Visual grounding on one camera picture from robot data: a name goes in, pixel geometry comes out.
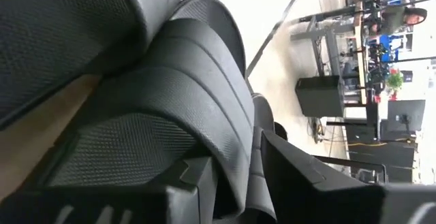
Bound yellow floor cable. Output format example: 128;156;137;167
347;138;409;148

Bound black office chair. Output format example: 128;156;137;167
274;121;289;142

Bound wooden desk top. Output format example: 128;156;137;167
352;1;369;106

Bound small green desk plant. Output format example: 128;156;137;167
386;68;405;101

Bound grey desk legs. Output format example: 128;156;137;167
289;12;342;78

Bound person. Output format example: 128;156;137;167
369;5;429;36

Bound tangled floor cables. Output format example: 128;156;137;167
307;116;326;144

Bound black computer monitor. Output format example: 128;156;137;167
386;99;426;133

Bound black metal station frame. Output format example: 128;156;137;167
312;154;389;184

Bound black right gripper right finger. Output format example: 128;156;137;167
260;130;385;224

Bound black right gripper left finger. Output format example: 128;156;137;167
149;155;219;224

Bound blue storage bin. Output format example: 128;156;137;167
379;34;400;63

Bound black box cabinet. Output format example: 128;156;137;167
294;75;345;118

